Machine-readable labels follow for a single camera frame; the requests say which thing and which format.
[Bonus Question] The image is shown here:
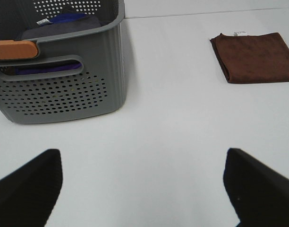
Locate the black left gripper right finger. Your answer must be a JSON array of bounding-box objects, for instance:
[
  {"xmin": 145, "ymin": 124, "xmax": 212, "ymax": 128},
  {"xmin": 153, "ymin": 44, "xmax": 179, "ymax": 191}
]
[{"xmin": 223, "ymin": 148, "xmax": 289, "ymax": 227}]

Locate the blue purple towel in basket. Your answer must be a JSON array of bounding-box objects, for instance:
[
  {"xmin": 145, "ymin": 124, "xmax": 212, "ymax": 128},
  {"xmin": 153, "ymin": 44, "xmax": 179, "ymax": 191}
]
[{"xmin": 48, "ymin": 5, "xmax": 86, "ymax": 24}]

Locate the grey towel in basket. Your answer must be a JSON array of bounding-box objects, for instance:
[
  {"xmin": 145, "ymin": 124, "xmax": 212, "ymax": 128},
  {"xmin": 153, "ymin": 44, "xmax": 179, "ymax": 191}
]
[{"xmin": 15, "ymin": 15, "xmax": 102, "ymax": 41}]

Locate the brown towel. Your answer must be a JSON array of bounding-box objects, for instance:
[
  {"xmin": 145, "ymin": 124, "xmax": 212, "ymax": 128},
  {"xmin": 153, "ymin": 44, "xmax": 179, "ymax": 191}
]
[{"xmin": 210, "ymin": 33, "xmax": 289, "ymax": 84}]

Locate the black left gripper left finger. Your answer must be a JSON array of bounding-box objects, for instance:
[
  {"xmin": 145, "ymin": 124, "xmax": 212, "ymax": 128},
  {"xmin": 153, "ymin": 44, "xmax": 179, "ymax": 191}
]
[{"xmin": 0, "ymin": 149, "xmax": 63, "ymax": 227}]

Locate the white towel label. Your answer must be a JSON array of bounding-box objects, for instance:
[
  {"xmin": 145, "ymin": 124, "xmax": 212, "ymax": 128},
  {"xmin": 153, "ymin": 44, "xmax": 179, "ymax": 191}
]
[{"xmin": 233, "ymin": 31, "xmax": 247, "ymax": 36}]

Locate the orange basket handle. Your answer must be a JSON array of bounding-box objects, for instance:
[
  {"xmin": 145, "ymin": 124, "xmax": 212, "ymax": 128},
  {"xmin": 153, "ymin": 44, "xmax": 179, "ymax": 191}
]
[{"xmin": 0, "ymin": 40, "xmax": 38, "ymax": 60}]

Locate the grey perforated plastic basket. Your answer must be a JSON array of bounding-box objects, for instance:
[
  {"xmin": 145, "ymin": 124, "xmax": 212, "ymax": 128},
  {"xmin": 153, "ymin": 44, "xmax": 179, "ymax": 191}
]
[{"xmin": 0, "ymin": 0, "xmax": 127, "ymax": 124}]

